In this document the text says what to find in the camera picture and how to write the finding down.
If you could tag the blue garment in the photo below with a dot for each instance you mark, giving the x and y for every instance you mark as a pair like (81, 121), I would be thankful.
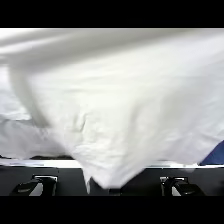
(216, 156)

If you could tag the white garment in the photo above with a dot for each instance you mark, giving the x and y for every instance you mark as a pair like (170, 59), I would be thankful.
(126, 100)

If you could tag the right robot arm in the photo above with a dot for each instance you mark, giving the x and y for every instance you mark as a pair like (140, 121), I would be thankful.
(181, 187)

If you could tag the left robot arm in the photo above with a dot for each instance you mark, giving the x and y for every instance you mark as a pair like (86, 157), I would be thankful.
(33, 187)

